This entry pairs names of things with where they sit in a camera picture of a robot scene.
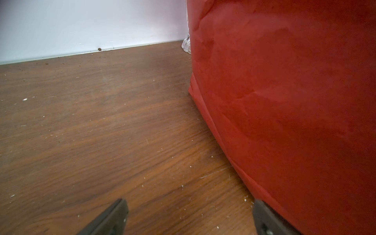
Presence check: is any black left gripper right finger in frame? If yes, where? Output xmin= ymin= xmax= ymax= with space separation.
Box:
xmin=253 ymin=199 xmax=301 ymax=235

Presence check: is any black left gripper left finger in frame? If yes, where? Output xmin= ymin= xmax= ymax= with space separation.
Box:
xmin=77 ymin=198 xmax=129 ymax=235

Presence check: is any red paper bag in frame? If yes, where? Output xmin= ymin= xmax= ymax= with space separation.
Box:
xmin=187 ymin=1 xmax=376 ymax=235

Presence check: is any pink glass flower vase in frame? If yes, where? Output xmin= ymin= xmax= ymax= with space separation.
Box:
xmin=181 ymin=34 xmax=191 ymax=54

